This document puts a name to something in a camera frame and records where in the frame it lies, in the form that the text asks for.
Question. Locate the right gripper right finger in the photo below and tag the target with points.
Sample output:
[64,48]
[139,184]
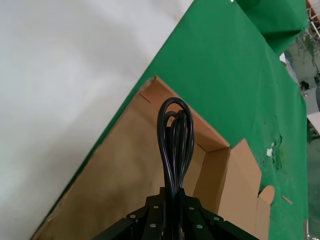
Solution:
[197,220]

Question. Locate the tan tape strip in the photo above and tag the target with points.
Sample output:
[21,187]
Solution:
[287,199]

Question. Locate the green table cloth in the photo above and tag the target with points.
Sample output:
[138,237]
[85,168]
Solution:
[225,75]

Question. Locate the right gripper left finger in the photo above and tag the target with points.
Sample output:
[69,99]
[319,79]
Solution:
[152,217]

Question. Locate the cardboard box with holed flap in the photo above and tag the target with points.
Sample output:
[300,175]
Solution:
[125,162]

